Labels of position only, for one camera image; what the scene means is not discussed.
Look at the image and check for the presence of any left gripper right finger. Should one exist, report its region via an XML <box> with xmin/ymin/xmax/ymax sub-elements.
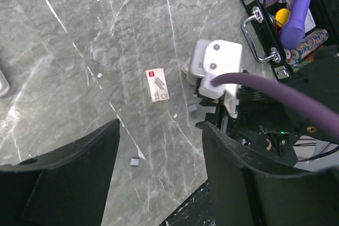
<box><xmin>200</xmin><ymin>122</ymin><xmax>338</xmax><ymax>225</ymax></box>

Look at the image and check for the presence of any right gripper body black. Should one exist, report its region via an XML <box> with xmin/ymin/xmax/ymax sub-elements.
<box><xmin>194</xmin><ymin>88</ymin><xmax>318</xmax><ymax>167</ymax></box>

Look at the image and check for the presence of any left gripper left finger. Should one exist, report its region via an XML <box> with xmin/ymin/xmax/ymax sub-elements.
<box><xmin>1</xmin><ymin>119</ymin><xmax>120</xmax><ymax>225</ymax></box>

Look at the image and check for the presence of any white stapler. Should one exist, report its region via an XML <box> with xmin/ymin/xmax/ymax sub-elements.
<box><xmin>0</xmin><ymin>70</ymin><xmax>11</xmax><ymax>97</ymax></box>

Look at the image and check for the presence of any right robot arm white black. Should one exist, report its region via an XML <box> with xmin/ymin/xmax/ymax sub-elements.
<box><xmin>205</xmin><ymin>46</ymin><xmax>338</xmax><ymax>164</ymax></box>

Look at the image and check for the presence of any loose staples strip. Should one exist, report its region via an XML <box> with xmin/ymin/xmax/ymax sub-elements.
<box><xmin>130</xmin><ymin>157</ymin><xmax>140</xmax><ymax>167</ymax></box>

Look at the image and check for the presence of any yellow ball in case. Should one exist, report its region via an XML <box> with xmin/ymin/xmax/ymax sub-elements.
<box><xmin>274</xmin><ymin>8</ymin><xmax>290</xmax><ymax>28</ymax></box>

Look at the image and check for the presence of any black open carrying case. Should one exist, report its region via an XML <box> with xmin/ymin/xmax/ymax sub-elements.
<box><xmin>241</xmin><ymin>0</ymin><xmax>338</xmax><ymax>82</ymax></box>

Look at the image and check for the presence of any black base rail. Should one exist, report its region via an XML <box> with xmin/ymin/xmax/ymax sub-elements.
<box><xmin>160</xmin><ymin>180</ymin><xmax>216</xmax><ymax>226</ymax></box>

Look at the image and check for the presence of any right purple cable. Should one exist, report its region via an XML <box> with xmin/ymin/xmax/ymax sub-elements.
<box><xmin>211</xmin><ymin>73</ymin><xmax>339</xmax><ymax>163</ymax></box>

